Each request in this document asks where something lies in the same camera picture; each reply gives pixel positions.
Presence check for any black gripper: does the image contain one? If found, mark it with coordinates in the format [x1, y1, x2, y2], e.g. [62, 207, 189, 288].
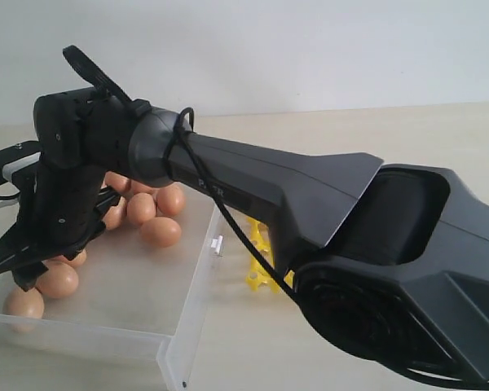
[0, 162, 118, 292]

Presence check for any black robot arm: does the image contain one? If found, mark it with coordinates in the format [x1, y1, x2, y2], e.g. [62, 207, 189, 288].
[0, 87, 489, 390]

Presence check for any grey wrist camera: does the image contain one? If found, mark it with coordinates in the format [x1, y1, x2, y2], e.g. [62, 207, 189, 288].
[0, 141, 41, 186]

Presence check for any black cable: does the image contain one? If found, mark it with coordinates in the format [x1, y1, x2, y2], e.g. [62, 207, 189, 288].
[61, 45, 489, 388]

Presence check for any yellow plastic egg tray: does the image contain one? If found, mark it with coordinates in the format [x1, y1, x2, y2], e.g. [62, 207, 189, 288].
[245, 217, 284, 293]

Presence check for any clear plastic tray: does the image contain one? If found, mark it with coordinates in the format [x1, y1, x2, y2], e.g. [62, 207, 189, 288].
[0, 190, 222, 390]

